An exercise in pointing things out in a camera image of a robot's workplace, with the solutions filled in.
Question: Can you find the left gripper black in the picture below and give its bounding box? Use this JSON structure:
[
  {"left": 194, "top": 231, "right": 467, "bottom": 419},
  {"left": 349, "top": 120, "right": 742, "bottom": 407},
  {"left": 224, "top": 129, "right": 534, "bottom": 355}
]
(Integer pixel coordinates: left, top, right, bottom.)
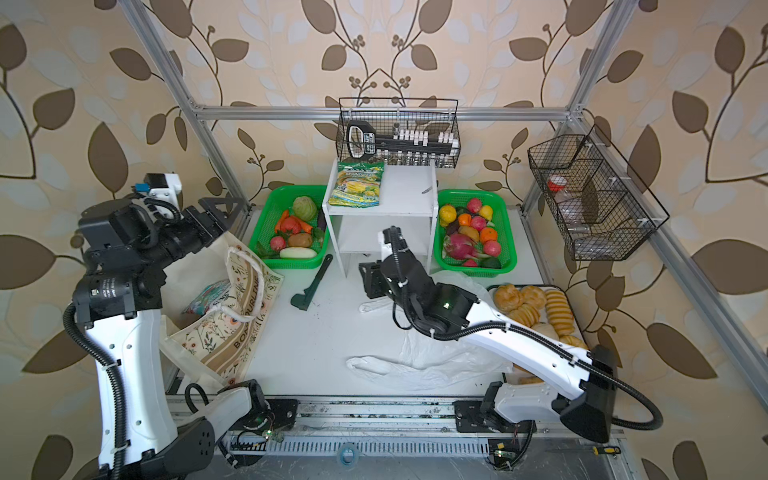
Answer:
[{"left": 130, "top": 195, "right": 238, "bottom": 272}]

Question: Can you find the Fox's candy bag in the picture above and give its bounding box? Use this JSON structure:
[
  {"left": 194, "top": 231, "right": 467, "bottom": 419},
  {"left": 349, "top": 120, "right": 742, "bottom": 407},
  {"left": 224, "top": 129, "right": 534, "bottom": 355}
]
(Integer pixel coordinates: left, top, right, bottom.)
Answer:
[{"left": 182, "top": 279, "right": 231, "bottom": 317}]

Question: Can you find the pink dragon fruit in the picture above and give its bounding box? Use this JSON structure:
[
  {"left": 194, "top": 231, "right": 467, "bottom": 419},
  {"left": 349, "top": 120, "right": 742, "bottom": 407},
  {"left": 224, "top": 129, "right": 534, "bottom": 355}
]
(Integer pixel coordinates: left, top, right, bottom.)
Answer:
[{"left": 442, "top": 233, "right": 480, "bottom": 261}]

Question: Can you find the white plastic grocery bag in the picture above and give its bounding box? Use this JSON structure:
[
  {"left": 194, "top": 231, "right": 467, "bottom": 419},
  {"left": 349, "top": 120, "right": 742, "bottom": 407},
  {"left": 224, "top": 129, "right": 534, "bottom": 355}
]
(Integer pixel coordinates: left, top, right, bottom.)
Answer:
[{"left": 346, "top": 269, "right": 517, "bottom": 391}]

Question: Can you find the yellow lemon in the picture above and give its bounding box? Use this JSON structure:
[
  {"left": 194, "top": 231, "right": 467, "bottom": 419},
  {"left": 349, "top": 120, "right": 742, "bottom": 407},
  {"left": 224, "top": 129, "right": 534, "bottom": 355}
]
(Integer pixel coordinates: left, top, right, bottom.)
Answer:
[{"left": 438, "top": 204, "right": 458, "bottom": 227}]

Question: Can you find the cream floral tote bag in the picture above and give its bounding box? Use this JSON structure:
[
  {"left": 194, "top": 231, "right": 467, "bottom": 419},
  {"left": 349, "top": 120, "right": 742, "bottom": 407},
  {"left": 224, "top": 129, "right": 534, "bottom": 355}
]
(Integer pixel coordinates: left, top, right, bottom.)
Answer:
[{"left": 159, "top": 233, "right": 283, "bottom": 387}]

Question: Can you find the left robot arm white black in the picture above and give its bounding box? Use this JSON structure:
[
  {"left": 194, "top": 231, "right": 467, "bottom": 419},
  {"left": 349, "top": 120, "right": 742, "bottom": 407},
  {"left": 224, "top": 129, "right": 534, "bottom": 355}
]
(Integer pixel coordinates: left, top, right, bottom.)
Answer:
[{"left": 63, "top": 197, "right": 268, "bottom": 479}]

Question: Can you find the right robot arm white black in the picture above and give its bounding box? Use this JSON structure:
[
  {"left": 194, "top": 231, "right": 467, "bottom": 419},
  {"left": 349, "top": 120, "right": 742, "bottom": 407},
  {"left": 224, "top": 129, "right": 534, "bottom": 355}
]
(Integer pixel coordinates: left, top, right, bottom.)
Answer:
[{"left": 372, "top": 226, "right": 663, "bottom": 443}]

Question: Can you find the red radish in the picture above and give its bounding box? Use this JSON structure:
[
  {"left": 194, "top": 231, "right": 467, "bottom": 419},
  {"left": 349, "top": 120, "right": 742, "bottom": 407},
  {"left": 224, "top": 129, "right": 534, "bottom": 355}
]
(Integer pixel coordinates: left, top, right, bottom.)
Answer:
[{"left": 270, "top": 235, "right": 287, "bottom": 253}]

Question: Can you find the orange carrot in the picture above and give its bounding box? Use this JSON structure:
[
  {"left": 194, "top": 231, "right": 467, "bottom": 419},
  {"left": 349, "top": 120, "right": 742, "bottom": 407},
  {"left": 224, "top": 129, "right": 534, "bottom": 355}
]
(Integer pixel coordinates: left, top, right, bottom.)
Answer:
[{"left": 274, "top": 209, "right": 290, "bottom": 234}]

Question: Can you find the red tomato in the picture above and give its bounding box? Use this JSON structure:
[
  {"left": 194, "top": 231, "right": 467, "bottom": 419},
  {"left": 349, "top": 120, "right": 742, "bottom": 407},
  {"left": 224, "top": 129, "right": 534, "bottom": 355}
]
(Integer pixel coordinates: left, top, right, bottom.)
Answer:
[{"left": 281, "top": 216, "right": 304, "bottom": 235}]

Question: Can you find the left green plastic basket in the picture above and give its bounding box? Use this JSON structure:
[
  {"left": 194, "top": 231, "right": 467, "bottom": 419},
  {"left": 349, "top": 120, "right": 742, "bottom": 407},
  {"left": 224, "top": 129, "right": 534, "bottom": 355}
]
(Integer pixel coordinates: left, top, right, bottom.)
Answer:
[{"left": 249, "top": 185, "right": 330, "bottom": 270}]

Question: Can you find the green plastic basket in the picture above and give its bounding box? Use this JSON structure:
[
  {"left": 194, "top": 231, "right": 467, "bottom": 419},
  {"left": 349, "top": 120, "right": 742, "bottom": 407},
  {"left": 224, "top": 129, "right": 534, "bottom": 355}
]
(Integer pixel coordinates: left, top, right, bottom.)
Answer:
[
  {"left": 434, "top": 189, "right": 517, "bottom": 277},
  {"left": 249, "top": 185, "right": 330, "bottom": 270}
]

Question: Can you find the white radish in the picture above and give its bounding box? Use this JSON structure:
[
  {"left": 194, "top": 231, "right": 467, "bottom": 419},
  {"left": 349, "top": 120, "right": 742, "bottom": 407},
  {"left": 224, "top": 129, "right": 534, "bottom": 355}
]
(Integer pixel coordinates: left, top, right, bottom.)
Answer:
[{"left": 279, "top": 247, "right": 317, "bottom": 260}]

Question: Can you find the brown potato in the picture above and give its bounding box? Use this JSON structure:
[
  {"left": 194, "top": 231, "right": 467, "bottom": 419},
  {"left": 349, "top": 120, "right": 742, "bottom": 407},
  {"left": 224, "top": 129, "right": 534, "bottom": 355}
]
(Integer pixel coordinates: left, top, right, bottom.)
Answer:
[{"left": 287, "top": 232, "right": 314, "bottom": 248}]

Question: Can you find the dark green toy wrench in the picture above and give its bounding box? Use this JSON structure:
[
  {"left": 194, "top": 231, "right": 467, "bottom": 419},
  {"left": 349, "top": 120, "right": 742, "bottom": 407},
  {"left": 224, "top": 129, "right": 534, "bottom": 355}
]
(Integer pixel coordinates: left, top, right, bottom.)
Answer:
[{"left": 290, "top": 254, "right": 333, "bottom": 311}]

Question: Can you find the green cabbage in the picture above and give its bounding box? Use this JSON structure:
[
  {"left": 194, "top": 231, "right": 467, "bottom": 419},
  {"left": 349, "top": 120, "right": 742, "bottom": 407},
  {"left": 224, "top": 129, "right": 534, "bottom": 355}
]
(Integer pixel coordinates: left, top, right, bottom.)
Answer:
[{"left": 292, "top": 196, "right": 319, "bottom": 223}]

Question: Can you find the white two-tier shelf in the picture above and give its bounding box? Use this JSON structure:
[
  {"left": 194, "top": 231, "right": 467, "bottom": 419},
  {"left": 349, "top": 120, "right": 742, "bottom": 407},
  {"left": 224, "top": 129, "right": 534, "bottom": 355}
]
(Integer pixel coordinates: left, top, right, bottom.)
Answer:
[{"left": 322, "top": 162, "right": 438, "bottom": 276}]

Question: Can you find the yellow green snack bag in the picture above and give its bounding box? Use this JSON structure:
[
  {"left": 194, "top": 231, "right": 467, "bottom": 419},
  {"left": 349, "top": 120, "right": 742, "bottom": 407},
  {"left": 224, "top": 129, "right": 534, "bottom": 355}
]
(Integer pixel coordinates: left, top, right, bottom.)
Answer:
[{"left": 328, "top": 161, "right": 386, "bottom": 208}]

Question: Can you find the right green plastic basket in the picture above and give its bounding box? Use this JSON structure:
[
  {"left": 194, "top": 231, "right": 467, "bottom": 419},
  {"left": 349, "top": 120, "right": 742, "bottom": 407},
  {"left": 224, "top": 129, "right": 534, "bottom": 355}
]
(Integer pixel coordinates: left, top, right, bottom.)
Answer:
[{"left": 434, "top": 189, "right": 517, "bottom": 277}]

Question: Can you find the dark green avocado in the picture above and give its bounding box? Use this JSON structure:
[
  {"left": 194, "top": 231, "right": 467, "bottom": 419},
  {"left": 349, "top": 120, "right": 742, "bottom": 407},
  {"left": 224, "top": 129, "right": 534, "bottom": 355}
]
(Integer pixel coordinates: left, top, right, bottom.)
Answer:
[{"left": 481, "top": 257, "right": 502, "bottom": 269}]

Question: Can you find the red apple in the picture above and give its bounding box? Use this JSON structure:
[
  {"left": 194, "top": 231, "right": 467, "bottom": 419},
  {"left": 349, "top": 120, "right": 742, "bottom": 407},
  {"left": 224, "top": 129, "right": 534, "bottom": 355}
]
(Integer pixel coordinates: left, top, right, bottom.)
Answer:
[{"left": 483, "top": 240, "right": 502, "bottom": 257}]

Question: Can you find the orange fruit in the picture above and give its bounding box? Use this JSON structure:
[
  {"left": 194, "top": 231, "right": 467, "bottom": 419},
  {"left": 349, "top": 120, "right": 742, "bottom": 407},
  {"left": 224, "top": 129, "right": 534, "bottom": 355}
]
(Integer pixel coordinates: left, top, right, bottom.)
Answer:
[{"left": 480, "top": 226, "right": 498, "bottom": 244}]

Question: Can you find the croissant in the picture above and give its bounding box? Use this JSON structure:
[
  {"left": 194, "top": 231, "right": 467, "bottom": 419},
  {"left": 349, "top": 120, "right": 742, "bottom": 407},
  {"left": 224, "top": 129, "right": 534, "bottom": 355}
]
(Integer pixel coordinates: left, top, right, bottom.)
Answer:
[{"left": 493, "top": 284, "right": 523, "bottom": 314}]

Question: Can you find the black bread tray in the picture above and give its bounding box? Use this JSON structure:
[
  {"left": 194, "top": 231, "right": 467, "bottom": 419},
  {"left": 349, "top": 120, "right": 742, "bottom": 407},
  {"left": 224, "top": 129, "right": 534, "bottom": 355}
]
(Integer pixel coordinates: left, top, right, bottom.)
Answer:
[{"left": 468, "top": 285, "right": 592, "bottom": 398}]

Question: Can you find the sliced bread loaf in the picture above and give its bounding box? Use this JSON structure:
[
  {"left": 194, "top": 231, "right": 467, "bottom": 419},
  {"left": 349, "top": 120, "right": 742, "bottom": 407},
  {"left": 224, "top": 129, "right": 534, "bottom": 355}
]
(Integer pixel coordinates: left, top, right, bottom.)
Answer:
[{"left": 545, "top": 289, "right": 576, "bottom": 337}]

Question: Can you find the plastic bottle red cap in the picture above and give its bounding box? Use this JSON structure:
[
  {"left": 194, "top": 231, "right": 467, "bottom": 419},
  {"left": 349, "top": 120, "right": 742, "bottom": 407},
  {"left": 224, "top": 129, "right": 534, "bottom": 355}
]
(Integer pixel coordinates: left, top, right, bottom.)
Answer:
[{"left": 547, "top": 175, "right": 584, "bottom": 224}]

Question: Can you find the yellow black screwdriver right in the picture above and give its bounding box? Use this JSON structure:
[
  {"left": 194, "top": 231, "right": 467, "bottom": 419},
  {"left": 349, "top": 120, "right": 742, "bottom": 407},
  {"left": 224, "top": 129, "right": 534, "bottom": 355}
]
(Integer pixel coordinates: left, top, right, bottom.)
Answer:
[{"left": 592, "top": 446, "right": 622, "bottom": 456}]

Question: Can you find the back black wire basket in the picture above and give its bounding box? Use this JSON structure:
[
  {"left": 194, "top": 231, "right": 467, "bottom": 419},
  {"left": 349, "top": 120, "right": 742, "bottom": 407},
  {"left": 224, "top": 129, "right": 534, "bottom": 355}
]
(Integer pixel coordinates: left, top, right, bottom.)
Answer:
[{"left": 335, "top": 95, "right": 461, "bottom": 169}]

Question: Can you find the black wire basket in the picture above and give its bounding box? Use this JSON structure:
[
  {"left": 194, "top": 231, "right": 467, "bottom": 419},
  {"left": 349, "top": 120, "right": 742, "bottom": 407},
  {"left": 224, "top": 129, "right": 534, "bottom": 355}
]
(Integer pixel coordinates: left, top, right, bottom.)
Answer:
[
  {"left": 335, "top": 95, "right": 461, "bottom": 169},
  {"left": 527, "top": 126, "right": 669, "bottom": 261}
]

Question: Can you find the right black wire basket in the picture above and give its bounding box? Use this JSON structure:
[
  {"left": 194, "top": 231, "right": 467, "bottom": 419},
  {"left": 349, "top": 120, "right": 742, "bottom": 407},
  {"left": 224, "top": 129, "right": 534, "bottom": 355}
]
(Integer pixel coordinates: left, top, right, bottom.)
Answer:
[{"left": 527, "top": 126, "right": 669, "bottom": 261}]

